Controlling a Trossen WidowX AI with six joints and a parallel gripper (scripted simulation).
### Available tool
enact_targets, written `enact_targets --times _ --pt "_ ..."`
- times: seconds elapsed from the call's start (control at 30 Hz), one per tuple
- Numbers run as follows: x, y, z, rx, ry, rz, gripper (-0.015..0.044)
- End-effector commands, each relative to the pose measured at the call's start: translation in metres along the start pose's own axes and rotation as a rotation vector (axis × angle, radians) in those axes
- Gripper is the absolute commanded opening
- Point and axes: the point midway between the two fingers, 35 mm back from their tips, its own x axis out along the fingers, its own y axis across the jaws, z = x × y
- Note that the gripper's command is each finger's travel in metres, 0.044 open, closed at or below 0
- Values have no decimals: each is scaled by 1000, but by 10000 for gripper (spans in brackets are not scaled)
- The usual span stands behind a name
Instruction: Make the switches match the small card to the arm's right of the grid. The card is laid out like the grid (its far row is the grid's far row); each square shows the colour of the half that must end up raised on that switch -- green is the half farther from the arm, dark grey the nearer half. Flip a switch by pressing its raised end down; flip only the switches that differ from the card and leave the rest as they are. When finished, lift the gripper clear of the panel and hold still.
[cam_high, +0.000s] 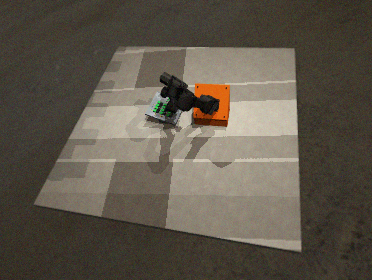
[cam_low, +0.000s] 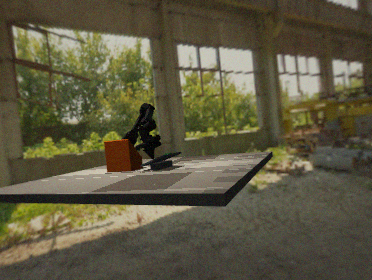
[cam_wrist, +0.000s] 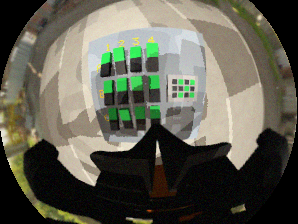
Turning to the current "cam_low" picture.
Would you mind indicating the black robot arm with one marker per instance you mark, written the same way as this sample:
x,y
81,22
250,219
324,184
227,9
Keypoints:
x,y
145,119

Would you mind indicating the light grey switch panel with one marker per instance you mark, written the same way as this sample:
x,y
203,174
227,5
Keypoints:
x,y
159,163

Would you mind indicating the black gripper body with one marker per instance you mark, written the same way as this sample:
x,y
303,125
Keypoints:
x,y
145,145

